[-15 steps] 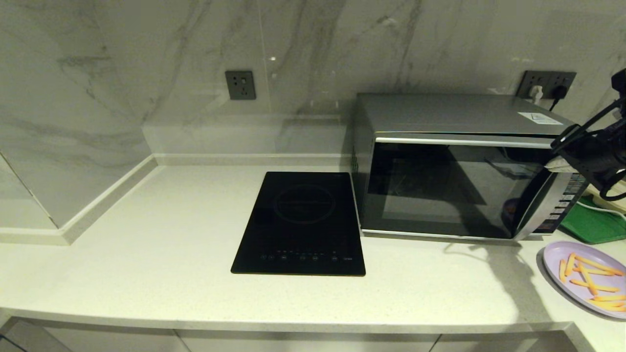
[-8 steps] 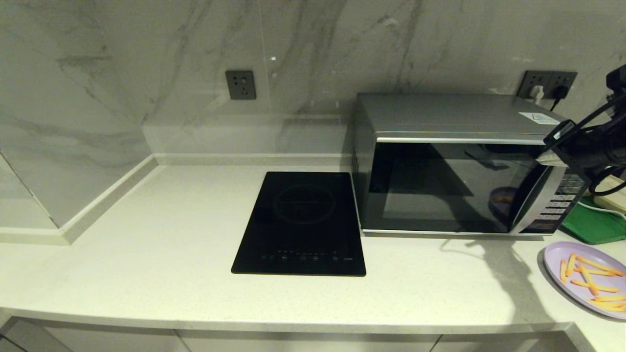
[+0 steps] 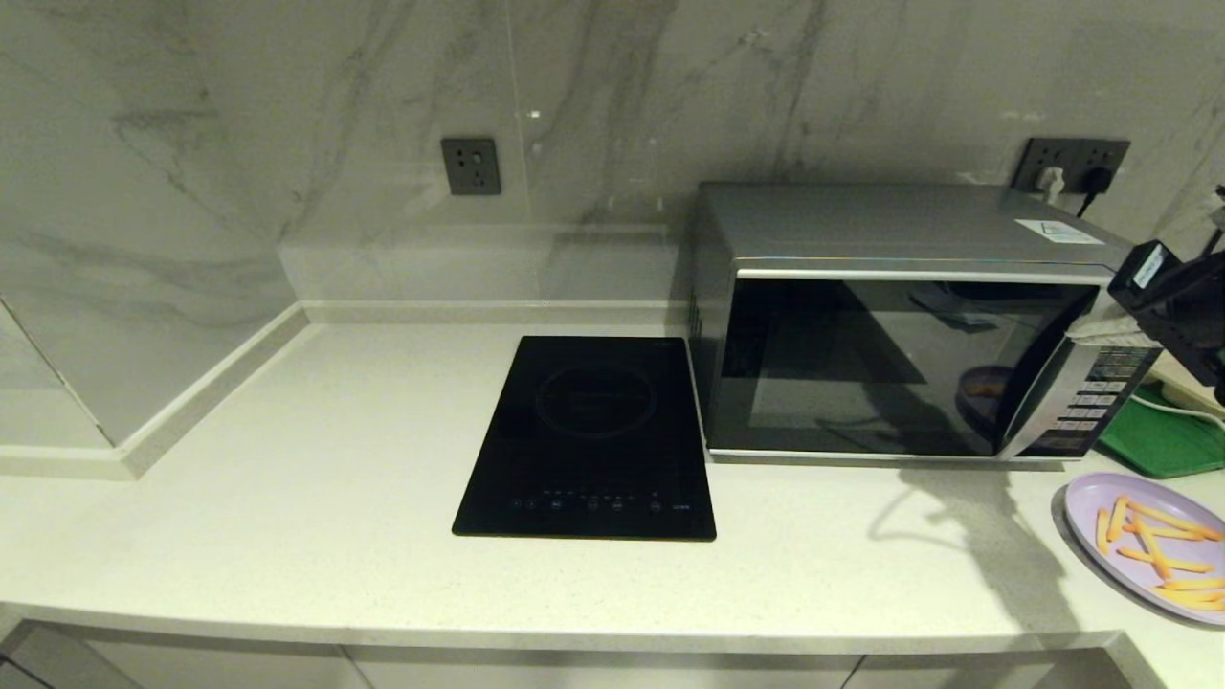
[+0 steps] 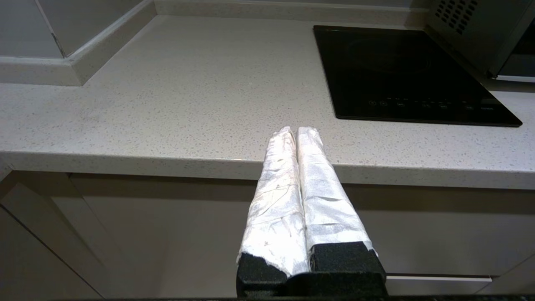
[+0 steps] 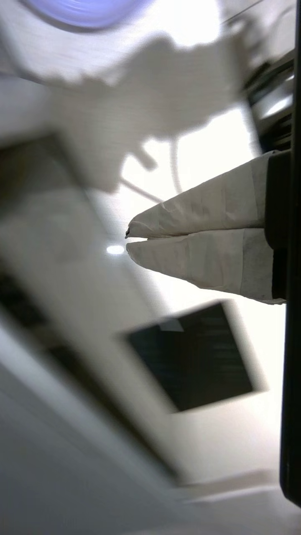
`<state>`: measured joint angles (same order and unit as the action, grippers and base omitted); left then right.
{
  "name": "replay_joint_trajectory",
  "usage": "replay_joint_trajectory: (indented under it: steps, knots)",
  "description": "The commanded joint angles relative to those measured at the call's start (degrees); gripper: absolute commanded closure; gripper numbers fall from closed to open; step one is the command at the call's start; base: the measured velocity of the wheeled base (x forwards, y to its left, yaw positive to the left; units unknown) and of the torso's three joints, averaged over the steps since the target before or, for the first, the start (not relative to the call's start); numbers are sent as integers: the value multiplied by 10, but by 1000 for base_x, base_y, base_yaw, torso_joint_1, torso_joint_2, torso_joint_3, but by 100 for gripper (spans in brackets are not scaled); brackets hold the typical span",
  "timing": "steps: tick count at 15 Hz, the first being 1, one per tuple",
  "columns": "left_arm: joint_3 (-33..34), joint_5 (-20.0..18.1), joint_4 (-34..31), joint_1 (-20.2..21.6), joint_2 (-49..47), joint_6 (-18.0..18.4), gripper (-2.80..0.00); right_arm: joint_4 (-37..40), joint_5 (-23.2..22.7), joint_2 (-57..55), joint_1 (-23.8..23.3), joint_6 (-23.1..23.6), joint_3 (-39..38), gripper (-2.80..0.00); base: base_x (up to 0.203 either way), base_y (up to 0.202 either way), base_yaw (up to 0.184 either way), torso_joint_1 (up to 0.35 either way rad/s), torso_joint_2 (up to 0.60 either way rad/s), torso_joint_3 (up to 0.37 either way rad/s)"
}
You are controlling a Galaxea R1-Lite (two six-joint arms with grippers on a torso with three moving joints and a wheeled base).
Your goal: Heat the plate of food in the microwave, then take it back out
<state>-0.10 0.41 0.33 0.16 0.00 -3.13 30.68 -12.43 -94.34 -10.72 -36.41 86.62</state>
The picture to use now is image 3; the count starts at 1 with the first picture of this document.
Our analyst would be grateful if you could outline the lavender plate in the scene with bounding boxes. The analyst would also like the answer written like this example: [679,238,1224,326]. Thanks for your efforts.
[1064,472,1225,628]

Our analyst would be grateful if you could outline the orange french fries heap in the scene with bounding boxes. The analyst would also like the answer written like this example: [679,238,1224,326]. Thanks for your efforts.
[1096,494,1225,613]

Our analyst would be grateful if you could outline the black glass microwave door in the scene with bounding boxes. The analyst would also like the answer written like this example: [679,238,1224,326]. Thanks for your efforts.
[706,263,1121,463]

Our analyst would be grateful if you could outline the white paper sheet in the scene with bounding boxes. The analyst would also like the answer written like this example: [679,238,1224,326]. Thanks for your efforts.
[1016,219,1106,246]

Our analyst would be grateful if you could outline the silver Panasonic microwave oven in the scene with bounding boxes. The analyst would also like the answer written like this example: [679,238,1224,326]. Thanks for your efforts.
[691,182,1164,465]

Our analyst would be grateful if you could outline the white power strip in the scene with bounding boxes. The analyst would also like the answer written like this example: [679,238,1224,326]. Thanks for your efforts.
[1148,352,1225,419]

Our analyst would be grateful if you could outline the green board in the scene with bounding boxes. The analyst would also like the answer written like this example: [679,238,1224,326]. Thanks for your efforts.
[1098,383,1225,479]

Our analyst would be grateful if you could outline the black glass induction cooktop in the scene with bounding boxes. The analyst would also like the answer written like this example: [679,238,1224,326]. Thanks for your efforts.
[452,335,718,543]

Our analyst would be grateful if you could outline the white cable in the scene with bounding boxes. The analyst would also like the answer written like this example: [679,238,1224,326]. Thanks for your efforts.
[1134,388,1225,424]

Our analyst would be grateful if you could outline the black power plug with cable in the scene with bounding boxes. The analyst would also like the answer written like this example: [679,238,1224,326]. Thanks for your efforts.
[1080,167,1117,219]

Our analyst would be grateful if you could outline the grey double wall socket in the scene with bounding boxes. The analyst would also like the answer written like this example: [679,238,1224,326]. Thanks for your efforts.
[1014,138,1132,194]

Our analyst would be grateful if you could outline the grey single wall socket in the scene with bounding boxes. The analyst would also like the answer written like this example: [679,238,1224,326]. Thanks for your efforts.
[440,138,502,197]

